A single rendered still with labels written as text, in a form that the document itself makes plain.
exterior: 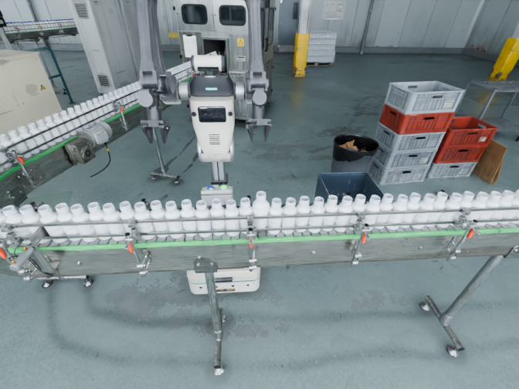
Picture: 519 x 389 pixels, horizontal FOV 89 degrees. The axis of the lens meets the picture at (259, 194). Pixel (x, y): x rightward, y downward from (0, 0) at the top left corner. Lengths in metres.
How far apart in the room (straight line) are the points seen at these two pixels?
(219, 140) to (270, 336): 1.32
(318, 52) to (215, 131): 9.06
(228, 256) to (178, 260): 0.22
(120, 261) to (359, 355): 1.54
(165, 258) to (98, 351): 1.09
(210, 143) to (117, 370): 1.47
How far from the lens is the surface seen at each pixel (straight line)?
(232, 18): 4.51
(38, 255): 1.31
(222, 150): 1.55
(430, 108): 3.36
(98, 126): 2.32
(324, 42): 10.42
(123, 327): 2.20
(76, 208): 1.23
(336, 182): 1.74
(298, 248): 1.18
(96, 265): 1.34
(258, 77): 1.22
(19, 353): 2.43
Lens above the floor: 1.80
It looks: 36 degrees down
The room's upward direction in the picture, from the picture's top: 1 degrees clockwise
